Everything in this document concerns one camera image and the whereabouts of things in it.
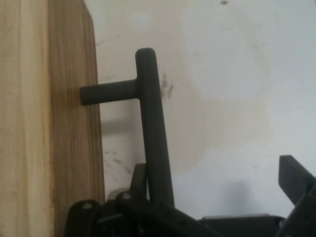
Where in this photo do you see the wooden drawer with black handle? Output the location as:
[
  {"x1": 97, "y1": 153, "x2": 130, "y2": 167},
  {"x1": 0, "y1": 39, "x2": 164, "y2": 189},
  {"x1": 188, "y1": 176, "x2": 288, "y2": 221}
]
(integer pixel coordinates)
[{"x1": 0, "y1": 0, "x2": 176, "y2": 237}]

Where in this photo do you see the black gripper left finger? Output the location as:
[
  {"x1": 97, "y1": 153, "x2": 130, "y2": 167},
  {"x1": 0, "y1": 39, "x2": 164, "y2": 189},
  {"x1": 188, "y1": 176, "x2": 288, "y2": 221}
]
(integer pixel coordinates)
[{"x1": 64, "y1": 162, "x2": 219, "y2": 237}]

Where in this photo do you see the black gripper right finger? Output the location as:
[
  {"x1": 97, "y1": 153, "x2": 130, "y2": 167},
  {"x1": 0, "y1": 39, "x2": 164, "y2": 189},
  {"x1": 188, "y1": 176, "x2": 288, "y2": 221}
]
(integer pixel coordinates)
[{"x1": 275, "y1": 155, "x2": 316, "y2": 237}]

